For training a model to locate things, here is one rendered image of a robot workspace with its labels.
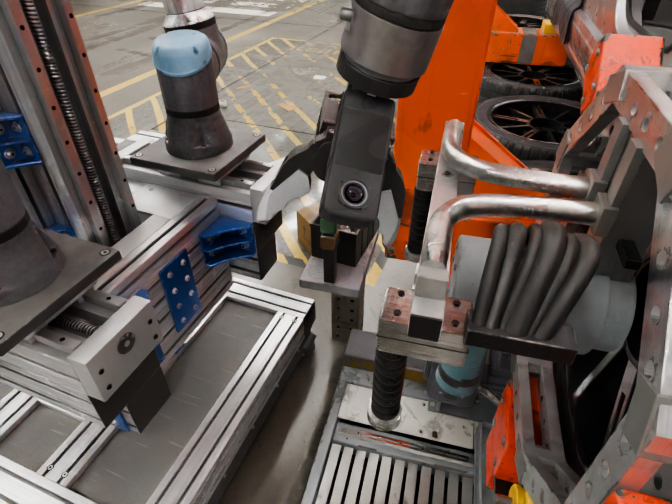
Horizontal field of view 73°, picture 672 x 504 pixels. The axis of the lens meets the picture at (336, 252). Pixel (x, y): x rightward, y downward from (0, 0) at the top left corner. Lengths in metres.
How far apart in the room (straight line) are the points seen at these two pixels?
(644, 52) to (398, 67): 0.45
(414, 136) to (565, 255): 0.65
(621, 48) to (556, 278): 0.42
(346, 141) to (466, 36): 0.61
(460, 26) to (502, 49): 2.00
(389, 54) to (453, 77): 0.61
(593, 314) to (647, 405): 0.21
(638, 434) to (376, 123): 0.32
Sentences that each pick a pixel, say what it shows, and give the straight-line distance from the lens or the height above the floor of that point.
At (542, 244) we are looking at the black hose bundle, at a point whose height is 1.04.
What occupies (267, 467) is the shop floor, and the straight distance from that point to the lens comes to 1.43.
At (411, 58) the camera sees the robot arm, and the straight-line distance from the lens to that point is 0.38.
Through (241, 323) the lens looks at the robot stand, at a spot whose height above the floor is 0.21.
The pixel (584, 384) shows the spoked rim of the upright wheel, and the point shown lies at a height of 0.63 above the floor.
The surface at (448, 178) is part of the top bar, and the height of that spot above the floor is 0.98.
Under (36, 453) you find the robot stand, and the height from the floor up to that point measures 0.21.
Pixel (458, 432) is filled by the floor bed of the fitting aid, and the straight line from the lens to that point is 1.43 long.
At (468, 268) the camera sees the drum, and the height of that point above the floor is 0.90.
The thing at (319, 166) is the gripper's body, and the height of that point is 1.07.
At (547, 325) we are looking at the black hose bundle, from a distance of 0.42.
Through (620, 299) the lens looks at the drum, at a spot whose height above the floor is 0.90.
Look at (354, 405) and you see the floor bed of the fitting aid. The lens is 1.43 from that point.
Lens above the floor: 1.27
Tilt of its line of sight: 38 degrees down
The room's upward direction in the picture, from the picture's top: straight up
